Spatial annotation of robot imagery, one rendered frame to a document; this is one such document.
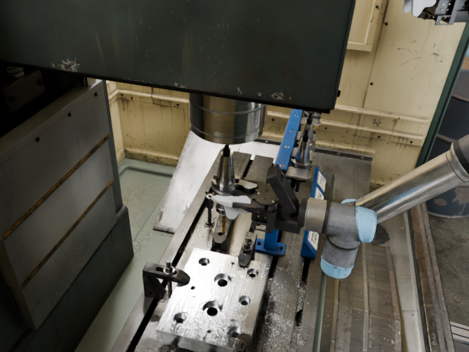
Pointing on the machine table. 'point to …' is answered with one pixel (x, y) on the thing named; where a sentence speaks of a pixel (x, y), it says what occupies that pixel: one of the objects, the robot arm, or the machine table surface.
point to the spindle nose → (226, 119)
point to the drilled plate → (188, 338)
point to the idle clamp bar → (218, 242)
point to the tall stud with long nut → (209, 209)
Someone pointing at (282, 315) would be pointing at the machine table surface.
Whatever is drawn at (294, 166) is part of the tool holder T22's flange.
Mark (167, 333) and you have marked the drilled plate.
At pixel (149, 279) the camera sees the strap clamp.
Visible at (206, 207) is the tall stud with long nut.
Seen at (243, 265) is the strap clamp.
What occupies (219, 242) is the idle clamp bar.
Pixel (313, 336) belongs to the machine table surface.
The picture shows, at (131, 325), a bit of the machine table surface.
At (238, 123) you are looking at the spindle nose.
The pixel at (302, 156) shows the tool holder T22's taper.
